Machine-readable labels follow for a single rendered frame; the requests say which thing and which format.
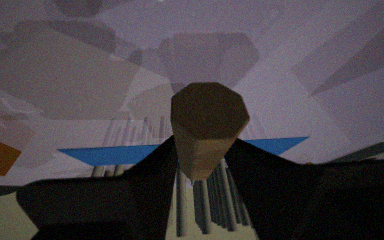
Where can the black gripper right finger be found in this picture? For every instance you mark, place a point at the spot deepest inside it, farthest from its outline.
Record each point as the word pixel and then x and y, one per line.
pixel 280 196

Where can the brown flat bar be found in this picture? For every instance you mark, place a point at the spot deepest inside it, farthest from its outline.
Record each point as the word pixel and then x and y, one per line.
pixel 8 156

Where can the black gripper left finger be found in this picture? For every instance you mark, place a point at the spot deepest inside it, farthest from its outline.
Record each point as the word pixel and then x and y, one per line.
pixel 141 196

